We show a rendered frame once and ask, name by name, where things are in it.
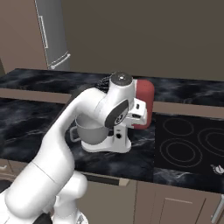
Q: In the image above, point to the white hob knob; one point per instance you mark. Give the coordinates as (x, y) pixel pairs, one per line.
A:
(217, 169)

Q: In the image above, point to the red stand mixer head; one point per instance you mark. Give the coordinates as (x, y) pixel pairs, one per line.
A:
(145, 96)

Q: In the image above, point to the grey mixer bowl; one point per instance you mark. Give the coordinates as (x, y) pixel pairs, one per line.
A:
(90, 134)

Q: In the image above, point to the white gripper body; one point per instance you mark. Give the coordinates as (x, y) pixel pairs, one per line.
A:
(141, 117)

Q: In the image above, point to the grey fridge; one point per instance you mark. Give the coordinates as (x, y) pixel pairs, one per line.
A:
(54, 32)

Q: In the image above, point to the black hob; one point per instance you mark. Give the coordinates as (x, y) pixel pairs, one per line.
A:
(186, 144)

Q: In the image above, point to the brown cupboard door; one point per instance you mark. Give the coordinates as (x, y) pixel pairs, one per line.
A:
(175, 204)

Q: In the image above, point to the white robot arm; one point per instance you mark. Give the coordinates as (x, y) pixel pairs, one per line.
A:
(55, 163)

